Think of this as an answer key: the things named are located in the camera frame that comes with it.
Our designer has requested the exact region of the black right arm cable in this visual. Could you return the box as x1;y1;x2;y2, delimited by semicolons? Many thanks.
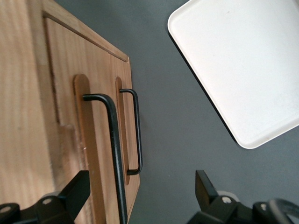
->
266;197;299;224

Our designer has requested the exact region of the wooden drawer with short handle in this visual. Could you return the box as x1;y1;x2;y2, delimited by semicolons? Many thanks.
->
108;52;141;224

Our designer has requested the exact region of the wooden drawer cabinet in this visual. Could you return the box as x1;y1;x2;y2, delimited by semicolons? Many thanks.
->
0;0;143;224

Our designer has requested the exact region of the cream rectangular tray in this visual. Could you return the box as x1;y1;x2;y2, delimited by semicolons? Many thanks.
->
167;0;299;150

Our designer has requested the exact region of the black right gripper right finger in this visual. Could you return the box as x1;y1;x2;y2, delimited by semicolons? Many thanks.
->
186;170;278;224

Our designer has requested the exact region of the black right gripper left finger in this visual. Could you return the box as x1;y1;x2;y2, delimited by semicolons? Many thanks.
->
0;170;91;224

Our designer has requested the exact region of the wooden drawer with long handle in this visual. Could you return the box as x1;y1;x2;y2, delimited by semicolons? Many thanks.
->
43;16;128;224

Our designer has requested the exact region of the long black metal drawer handle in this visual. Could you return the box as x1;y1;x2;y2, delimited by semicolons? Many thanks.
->
83;93;128;224

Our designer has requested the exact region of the short black metal drawer handle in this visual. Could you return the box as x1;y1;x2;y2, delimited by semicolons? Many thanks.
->
119;88;142;176

